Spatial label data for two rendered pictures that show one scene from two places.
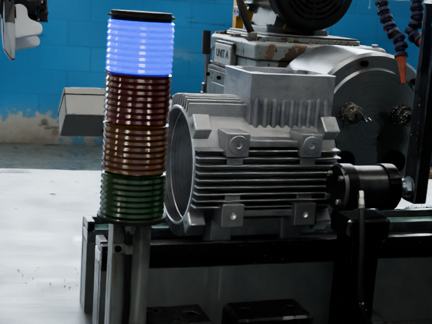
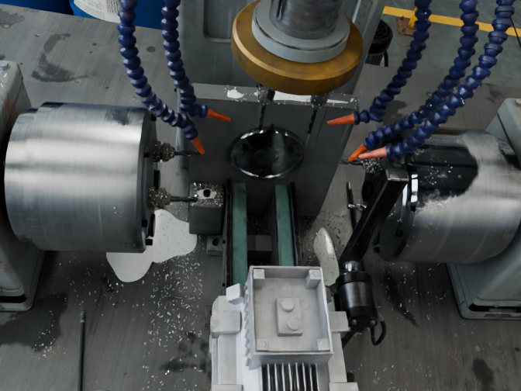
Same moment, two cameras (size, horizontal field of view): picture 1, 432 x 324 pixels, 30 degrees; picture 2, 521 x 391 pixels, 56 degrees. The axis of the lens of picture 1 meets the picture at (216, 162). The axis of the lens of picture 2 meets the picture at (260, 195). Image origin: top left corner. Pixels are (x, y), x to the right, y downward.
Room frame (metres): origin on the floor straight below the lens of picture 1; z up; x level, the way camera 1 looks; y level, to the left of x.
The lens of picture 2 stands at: (1.12, 0.20, 1.73)
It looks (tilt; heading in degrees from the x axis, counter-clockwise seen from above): 53 degrees down; 278
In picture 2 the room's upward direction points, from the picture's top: 12 degrees clockwise
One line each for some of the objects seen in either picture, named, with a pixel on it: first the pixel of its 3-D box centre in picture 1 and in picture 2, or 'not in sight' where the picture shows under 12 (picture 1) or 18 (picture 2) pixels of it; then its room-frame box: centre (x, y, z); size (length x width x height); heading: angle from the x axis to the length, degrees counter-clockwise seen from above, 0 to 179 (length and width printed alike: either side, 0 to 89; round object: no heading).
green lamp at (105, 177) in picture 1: (132, 193); not in sight; (0.72, 0.07, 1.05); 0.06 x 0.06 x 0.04
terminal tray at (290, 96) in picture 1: (276, 96); (285, 318); (1.10, -0.08, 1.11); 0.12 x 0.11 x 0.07; 110
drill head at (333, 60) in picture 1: (333, 112); (63, 176); (1.52, -0.22, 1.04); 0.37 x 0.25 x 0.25; 19
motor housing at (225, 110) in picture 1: (244, 164); (277, 369); (1.08, -0.04, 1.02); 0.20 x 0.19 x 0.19; 110
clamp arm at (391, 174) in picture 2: (424, 103); (369, 226); (1.02, -0.26, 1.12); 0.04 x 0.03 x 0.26; 109
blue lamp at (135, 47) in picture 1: (139, 46); not in sight; (0.72, 0.07, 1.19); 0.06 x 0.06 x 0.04
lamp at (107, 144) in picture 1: (135, 145); not in sight; (0.72, 0.07, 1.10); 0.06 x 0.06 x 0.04
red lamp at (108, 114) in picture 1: (137, 96); not in sight; (0.72, 0.07, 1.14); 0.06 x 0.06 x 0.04
